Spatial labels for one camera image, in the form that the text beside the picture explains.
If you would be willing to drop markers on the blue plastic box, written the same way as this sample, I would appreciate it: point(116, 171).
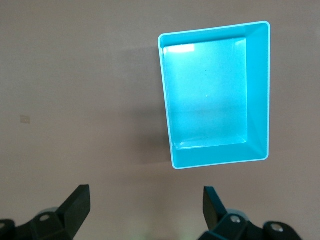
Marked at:
point(207, 95)

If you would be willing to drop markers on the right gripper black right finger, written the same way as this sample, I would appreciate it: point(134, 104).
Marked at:
point(217, 220)

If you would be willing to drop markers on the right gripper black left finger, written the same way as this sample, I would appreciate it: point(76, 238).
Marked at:
point(72, 212)

